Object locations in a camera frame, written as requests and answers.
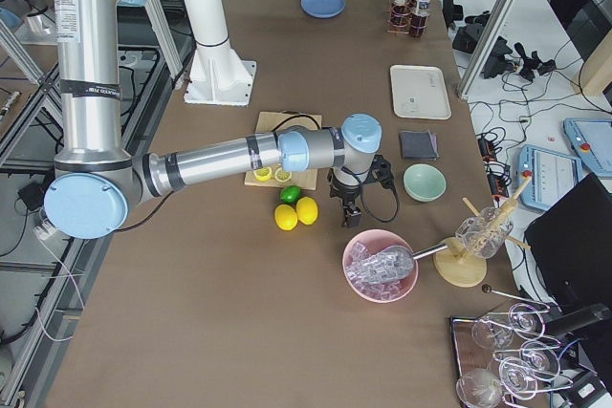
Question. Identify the green lime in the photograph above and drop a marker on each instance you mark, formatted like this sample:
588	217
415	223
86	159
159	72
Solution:
290	194

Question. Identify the upper lemon slice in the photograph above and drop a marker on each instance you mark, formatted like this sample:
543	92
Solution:
263	174

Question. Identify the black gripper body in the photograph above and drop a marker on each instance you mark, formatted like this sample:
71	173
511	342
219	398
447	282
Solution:
345	194

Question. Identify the lower whole lemon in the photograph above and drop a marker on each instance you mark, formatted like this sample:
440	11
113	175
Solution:
285	217

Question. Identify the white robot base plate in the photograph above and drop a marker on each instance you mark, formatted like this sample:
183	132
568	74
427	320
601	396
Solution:
218	76

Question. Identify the lemon slice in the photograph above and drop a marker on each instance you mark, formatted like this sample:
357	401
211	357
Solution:
263	174
280	175

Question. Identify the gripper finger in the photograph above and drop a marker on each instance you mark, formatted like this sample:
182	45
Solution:
346	216
355	216

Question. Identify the wine glass rack tray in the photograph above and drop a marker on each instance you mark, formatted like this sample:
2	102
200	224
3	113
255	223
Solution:
515	357

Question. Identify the blue teach pendant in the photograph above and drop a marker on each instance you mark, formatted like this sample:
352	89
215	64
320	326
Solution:
591	140
553	175

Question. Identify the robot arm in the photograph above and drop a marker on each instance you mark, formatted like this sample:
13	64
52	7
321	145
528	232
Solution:
97	182

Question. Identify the whole lemon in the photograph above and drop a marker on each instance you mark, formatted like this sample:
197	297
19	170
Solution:
306	209
285	217

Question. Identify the drink bottle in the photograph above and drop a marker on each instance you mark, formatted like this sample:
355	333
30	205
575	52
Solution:
398	14
419	18

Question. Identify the copper wire bottle rack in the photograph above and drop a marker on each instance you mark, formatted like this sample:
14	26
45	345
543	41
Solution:
408	17

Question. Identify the glass mug on stand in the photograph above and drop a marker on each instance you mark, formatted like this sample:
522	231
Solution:
484	234

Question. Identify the wooden cup stand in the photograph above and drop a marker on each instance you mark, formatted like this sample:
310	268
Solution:
456	264

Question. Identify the left back drink bottle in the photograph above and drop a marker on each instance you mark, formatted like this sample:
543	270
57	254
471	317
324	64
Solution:
398	14

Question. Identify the lower lemon slice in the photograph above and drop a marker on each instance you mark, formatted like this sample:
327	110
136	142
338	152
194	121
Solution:
280	175

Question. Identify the pink ice bowl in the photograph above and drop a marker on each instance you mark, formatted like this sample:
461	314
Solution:
361	266

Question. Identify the wooden cutting board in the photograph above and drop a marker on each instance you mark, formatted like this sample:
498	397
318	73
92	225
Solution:
266	122

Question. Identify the upper whole lemon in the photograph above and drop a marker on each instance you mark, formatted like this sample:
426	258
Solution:
306	209

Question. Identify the mint green bowl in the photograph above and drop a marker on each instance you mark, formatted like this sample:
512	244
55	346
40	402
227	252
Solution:
424	183

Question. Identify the grey folded cloth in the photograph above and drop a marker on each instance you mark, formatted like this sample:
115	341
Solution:
419	145

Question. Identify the front drink bottle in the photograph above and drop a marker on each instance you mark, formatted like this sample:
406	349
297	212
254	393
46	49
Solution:
419	18

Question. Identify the white central pillar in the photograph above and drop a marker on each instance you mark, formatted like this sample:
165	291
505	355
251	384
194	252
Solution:
205	21

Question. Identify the metal ice scoop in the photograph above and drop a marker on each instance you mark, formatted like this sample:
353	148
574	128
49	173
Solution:
399	261

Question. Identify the cream rabbit tray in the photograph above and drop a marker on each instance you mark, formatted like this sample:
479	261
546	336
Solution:
419	92

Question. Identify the blue round plate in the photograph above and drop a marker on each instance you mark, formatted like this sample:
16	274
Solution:
323	9

